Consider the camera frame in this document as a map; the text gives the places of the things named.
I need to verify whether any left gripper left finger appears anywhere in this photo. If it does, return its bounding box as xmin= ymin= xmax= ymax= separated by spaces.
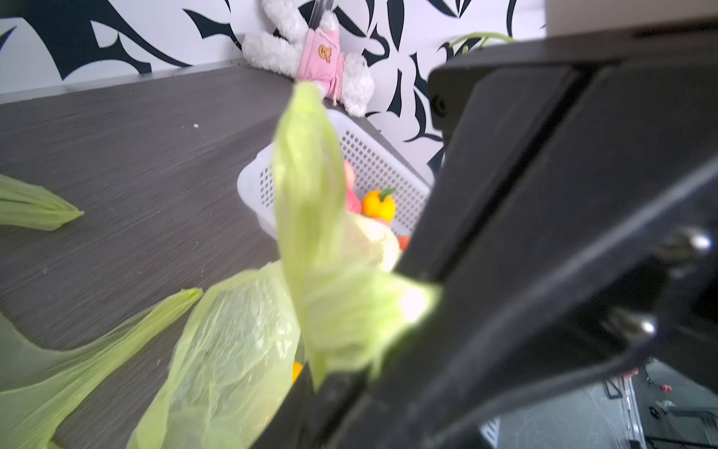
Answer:
xmin=251 ymin=366 xmax=314 ymax=449

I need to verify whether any white plastic basket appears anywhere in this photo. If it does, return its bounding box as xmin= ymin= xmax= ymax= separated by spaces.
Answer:
xmin=237 ymin=110 xmax=430 ymax=239

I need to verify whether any white plush bunny pink shirt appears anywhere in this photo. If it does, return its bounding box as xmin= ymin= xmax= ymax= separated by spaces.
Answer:
xmin=242 ymin=0 xmax=375 ymax=117

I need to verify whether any pink peach upper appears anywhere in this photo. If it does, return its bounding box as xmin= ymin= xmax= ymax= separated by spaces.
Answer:
xmin=344 ymin=161 xmax=362 ymax=214

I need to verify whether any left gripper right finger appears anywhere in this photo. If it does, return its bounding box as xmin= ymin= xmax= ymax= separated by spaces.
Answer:
xmin=317 ymin=18 xmax=717 ymax=448

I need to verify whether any orange peach front right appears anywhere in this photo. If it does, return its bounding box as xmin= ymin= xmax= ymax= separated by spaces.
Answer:
xmin=398 ymin=236 xmax=411 ymax=252

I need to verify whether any yellow orange fruit with leaf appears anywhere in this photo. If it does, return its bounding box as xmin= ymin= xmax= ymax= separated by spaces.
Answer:
xmin=362 ymin=188 xmax=396 ymax=224

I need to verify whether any green hoop hanger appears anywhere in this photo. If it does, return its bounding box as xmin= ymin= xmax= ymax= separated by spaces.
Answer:
xmin=450 ymin=32 xmax=516 ymax=47

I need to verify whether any green plastic bag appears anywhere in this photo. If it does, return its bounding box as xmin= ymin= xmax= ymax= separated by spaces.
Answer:
xmin=129 ymin=82 xmax=441 ymax=448
xmin=1 ymin=176 xmax=202 ymax=448

